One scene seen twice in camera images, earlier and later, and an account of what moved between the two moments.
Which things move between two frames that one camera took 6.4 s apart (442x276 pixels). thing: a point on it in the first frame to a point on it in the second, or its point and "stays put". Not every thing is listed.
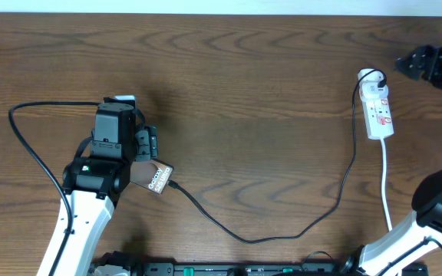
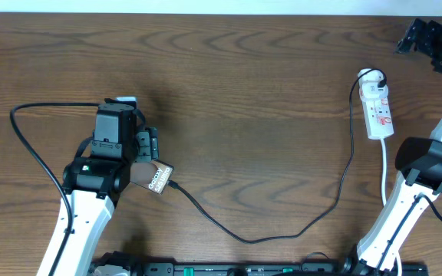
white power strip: [373, 88] stays put
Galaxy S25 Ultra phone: [150, 174] stays put
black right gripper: [433, 73] to [432, 28]
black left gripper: [150, 145] stays put
